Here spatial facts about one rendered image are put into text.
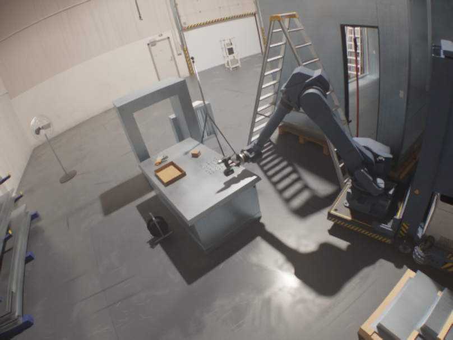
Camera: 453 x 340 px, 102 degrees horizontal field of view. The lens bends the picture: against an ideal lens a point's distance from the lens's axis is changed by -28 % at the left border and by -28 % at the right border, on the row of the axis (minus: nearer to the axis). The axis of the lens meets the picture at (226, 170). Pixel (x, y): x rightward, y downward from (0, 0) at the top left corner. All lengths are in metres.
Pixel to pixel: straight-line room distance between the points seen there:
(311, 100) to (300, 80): 0.23
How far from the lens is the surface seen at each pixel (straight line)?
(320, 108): 2.37
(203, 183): 3.05
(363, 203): 3.00
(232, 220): 3.05
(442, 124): 2.24
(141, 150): 4.27
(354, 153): 2.57
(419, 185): 2.55
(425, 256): 2.70
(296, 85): 2.44
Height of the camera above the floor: 2.40
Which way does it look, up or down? 33 degrees down
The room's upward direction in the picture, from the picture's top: 15 degrees counter-clockwise
